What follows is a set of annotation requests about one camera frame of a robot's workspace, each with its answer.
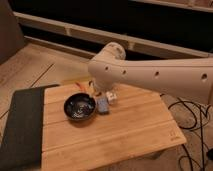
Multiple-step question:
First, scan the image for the dark metal bowl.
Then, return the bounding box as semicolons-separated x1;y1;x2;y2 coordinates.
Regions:
64;93;96;122

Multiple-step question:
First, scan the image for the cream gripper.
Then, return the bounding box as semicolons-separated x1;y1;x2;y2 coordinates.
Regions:
93;79;117;104

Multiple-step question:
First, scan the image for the dark grey mat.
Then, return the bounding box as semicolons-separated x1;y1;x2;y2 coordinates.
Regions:
0;84;56;171

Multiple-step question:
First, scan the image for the black shelf unit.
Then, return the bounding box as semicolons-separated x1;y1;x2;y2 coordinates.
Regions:
8;0;213;60

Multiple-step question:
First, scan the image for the black cable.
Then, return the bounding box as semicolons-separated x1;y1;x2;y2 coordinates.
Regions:
160;93;213;171

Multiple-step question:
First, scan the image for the wooden table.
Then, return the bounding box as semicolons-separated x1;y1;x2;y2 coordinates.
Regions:
41;84;186;171

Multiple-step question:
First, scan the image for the blue sponge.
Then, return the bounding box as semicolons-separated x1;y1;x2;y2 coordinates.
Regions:
97;98;109;114

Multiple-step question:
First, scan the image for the orange small object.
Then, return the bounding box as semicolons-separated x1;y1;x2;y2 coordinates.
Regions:
75;82;87;92

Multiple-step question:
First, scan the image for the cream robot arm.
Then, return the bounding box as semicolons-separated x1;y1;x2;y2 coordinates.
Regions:
88;42;213;106

